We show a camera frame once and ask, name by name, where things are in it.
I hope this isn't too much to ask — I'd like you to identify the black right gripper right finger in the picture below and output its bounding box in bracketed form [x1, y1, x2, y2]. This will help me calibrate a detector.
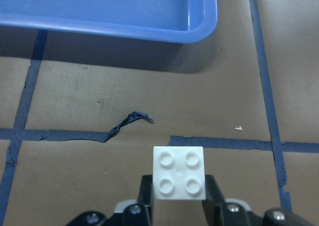
[202, 175, 225, 226]

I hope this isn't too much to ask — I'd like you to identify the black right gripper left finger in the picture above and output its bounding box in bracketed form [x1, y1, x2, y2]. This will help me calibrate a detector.
[138, 175, 153, 226]

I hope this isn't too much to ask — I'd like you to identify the white block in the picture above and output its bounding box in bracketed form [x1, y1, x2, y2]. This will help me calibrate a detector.
[153, 146, 206, 201]

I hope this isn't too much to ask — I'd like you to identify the blue plastic tray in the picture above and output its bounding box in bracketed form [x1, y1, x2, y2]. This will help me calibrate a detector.
[0, 0, 218, 44]

